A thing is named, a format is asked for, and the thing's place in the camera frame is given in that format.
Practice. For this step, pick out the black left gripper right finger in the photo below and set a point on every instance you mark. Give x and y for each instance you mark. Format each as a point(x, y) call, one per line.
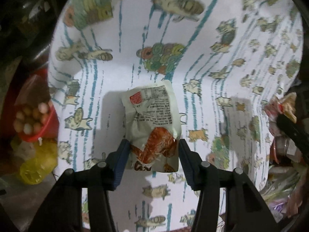
point(201, 174)

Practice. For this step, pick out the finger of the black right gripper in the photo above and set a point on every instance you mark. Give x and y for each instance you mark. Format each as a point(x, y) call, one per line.
point(293, 131)

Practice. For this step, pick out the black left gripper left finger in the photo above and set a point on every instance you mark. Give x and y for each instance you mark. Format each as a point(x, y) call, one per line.
point(107, 174)

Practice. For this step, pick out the grey chicken snack packet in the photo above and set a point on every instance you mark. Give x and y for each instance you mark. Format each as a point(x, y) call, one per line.
point(153, 127)

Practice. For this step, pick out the green clear plastic bag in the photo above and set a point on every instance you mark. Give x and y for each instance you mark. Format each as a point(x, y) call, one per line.
point(283, 192)

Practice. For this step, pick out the red bucket with eggs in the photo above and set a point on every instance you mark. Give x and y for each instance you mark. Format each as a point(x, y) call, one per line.
point(29, 113)

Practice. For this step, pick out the cartoon cat print tablecloth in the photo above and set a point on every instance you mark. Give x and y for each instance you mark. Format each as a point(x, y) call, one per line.
point(202, 69)

